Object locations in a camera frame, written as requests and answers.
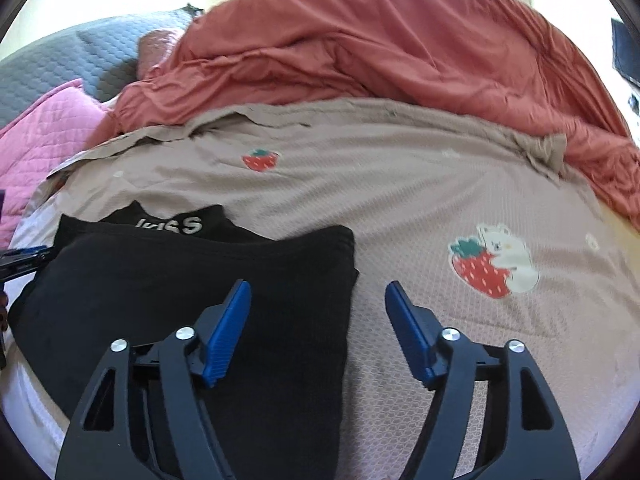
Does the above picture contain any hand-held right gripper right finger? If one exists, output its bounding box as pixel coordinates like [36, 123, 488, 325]
[384, 281, 582, 480]

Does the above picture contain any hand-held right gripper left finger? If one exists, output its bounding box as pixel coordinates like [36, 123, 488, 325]
[55, 279, 252, 480]

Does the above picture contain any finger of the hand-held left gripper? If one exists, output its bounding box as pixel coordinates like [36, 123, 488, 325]
[0, 244, 52, 282]

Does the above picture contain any black sweater with orange cuffs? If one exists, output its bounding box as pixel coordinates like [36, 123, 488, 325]
[9, 201, 360, 480]

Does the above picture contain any pink quilted blanket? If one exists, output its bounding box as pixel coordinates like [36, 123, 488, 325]
[0, 78, 113, 248]

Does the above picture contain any beige strawberry print blanket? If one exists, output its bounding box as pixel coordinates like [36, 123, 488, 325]
[0, 99, 640, 480]

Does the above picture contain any grey quilted pillow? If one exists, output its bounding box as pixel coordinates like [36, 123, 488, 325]
[0, 7, 201, 116]

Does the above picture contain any coral red duvet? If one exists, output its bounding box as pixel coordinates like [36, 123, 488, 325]
[107, 0, 640, 231]

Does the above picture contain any dark object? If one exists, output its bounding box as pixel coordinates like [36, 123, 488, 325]
[611, 17, 640, 82]

